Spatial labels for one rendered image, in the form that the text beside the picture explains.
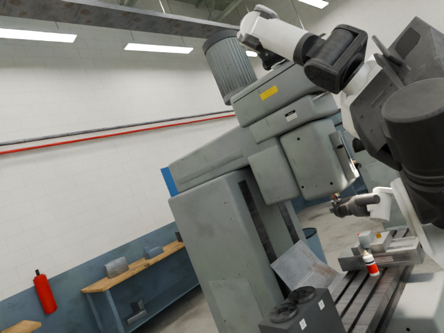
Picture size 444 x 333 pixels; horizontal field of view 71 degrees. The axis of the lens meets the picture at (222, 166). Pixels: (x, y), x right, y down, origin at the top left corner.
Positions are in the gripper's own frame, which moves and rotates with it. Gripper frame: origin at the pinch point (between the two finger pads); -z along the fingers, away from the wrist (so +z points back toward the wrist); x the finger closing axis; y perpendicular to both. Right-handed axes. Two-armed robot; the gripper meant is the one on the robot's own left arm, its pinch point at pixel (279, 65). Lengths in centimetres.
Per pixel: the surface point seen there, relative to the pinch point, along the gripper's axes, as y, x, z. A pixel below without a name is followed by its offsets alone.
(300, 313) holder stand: -102, -8, 11
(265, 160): -36.2, -21.1, -12.6
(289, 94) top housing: -21.0, 2.2, 3.8
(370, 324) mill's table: -106, 3, -20
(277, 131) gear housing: -29.1, -9.3, -5.2
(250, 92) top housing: -11.0, -13.9, 5.3
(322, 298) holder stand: -98, -3, 2
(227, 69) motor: 6.8, -22.7, 8.1
